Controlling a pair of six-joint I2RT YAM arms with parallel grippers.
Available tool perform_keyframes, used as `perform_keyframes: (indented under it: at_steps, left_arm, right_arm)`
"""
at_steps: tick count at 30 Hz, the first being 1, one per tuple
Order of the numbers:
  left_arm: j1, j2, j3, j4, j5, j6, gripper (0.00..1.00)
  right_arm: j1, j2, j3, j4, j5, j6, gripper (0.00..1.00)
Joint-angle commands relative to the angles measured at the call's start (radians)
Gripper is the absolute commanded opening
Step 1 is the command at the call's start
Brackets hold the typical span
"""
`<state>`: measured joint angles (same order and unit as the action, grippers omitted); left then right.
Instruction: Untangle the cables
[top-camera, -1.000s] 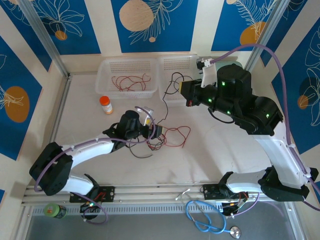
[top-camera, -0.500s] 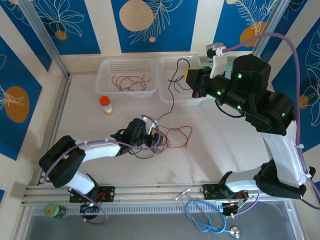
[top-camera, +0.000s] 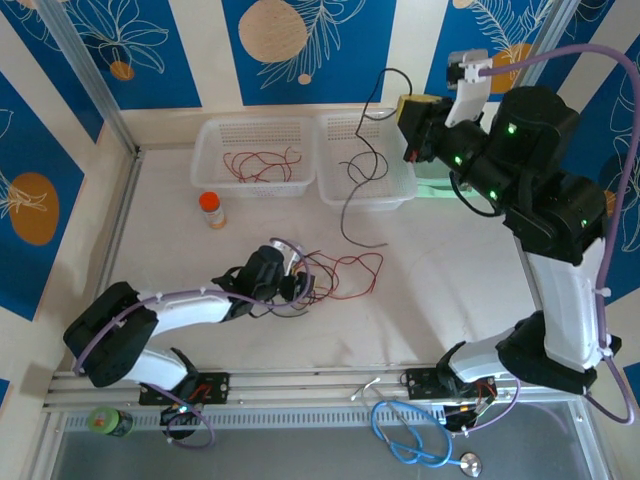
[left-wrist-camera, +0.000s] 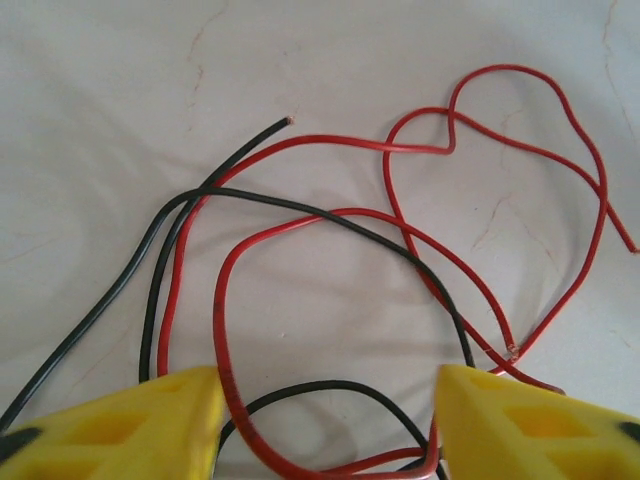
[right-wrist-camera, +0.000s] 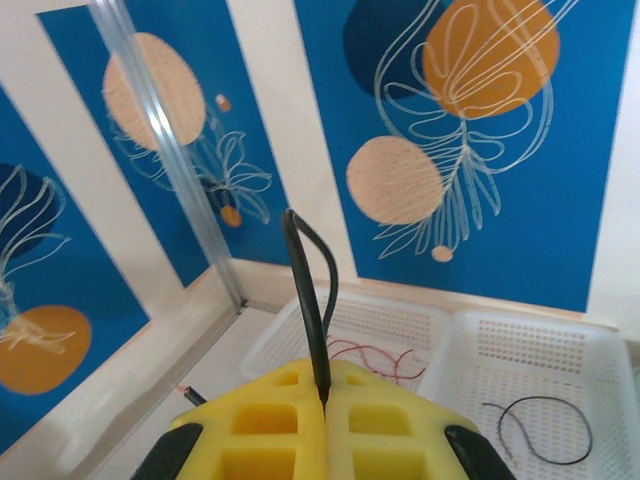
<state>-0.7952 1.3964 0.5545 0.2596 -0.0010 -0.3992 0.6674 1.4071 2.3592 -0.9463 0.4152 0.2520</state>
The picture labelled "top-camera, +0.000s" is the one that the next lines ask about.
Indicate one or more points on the aluminium mounting rail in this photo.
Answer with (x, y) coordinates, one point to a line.
(300, 385)

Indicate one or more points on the green bottle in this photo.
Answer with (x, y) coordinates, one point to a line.
(107, 421)

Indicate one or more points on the aluminium frame post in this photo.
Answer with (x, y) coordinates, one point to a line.
(92, 75)
(555, 25)

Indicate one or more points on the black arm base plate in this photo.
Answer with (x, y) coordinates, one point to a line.
(215, 387)
(420, 382)

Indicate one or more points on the white plastic mesh basket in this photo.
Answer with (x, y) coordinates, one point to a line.
(260, 132)
(340, 135)

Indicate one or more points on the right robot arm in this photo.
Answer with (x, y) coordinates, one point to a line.
(565, 310)

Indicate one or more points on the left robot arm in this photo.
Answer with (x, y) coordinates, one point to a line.
(190, 307)

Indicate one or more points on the light green plastic object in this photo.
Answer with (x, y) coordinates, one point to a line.
(435, 187)

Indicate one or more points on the blue stethoscope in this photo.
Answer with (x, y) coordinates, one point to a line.
(471, 464)

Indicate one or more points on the orange capped pill bottle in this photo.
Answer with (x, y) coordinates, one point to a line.
(212, 210)

